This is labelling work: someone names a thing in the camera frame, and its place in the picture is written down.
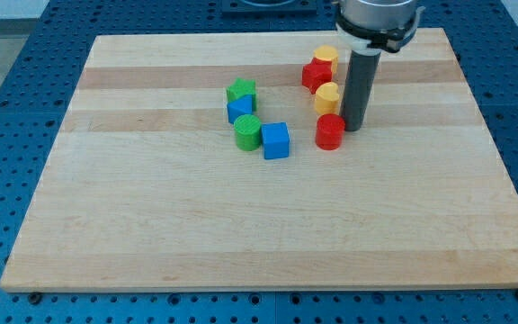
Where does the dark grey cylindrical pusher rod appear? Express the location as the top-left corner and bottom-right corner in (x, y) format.
(340, 51), (380, 132)

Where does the red cylinder block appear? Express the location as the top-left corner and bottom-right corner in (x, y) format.
(315, 113), (345, 150)

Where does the blue cube block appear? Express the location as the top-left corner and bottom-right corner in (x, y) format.
(261, 122), (290, 159)

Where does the yellow pentagon block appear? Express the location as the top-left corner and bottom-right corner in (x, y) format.
(313, 45), (339, 74)

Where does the red star block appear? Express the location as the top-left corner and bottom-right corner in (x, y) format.
(301, 58), (333, 95)

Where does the yellow heart block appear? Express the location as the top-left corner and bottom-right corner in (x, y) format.
(314, 82), (340, 115)

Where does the green star block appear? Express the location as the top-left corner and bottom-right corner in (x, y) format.
(226, 77), (257, 112)

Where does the blue triangle block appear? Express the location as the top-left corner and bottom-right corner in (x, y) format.
(227, 94), (253, 124)

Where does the green cylinder block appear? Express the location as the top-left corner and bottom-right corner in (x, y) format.
(233, 114), (262, 151)

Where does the wooden board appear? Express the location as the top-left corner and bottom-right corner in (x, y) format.
(0, 28), (518, 293)

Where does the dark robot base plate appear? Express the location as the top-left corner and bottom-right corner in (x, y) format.
(219, 0), (317, 14)

